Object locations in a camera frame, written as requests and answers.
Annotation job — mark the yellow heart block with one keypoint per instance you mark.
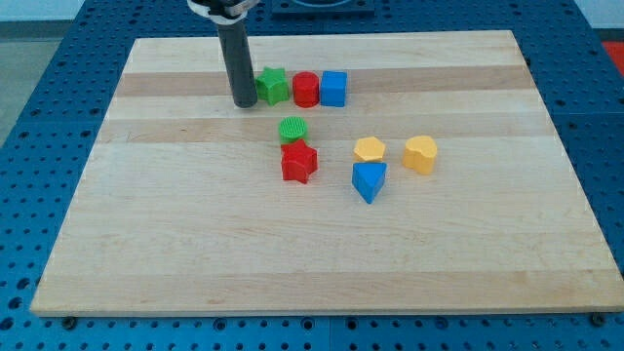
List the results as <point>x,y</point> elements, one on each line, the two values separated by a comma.
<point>420,153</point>

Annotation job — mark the green ribbed cylinder block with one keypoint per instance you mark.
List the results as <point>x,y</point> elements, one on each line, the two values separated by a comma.
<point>291,129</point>

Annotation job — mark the blue triangle block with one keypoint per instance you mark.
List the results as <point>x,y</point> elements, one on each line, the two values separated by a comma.
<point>368,179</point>

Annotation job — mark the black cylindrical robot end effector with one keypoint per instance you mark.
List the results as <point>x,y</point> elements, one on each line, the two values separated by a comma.
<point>235,48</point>

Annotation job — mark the red cylinder block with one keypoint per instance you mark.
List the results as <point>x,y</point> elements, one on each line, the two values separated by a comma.
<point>305,87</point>

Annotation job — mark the light wooden board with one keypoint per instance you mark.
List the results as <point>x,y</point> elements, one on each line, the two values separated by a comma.
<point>182,210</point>

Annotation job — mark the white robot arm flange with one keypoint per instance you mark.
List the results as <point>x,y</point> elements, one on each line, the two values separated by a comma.
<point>222,12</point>

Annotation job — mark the red star block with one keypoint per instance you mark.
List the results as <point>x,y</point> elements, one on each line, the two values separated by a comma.
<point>299,161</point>

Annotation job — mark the green star block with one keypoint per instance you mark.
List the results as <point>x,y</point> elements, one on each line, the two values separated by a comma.
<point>272,85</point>

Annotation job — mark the blue cube block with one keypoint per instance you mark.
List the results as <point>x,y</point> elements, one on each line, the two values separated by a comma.
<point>333,88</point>

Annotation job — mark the yellow hexagon block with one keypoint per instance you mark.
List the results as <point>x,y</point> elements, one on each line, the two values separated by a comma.
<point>369,149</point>

